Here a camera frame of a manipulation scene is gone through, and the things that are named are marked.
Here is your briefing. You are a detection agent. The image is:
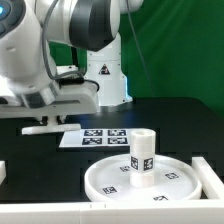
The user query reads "white marker sheet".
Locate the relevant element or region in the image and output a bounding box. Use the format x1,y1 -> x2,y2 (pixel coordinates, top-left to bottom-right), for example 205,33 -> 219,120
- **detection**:
59,128 -> 148,149

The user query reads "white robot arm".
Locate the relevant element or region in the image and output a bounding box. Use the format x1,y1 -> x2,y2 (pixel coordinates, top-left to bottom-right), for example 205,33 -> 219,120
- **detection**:
0,0 -> 144,119

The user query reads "white front fence bar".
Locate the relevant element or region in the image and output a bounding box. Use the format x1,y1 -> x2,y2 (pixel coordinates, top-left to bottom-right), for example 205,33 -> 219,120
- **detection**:
0,199 -> 224,224

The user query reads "white round table top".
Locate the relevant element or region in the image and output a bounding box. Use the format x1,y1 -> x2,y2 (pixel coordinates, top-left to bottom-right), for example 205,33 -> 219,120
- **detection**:
84,154 -> 202,202

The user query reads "white right fence bar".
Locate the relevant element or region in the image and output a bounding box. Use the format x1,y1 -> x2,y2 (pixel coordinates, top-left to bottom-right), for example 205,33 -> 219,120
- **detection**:
192,157 -> 224,200

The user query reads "grey cable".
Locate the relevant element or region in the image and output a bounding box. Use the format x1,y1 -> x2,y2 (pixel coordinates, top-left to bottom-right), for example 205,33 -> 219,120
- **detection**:
125,0 -> 156,98

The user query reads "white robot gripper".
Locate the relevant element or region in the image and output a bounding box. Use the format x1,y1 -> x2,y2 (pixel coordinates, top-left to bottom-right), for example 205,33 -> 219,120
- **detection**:
0,82 -> 99,119

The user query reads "white fence bar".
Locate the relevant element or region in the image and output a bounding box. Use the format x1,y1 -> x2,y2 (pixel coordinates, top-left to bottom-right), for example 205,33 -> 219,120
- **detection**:
0,199 -> 224,224
192,157 -> 224,200

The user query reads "white left fence block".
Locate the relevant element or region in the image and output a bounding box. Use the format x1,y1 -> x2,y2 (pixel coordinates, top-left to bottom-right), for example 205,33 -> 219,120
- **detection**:
0,161 -> 7,185

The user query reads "white cross-shaped table base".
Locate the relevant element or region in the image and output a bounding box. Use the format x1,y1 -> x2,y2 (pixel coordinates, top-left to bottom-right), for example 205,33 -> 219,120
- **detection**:
22,115 -> 81,135

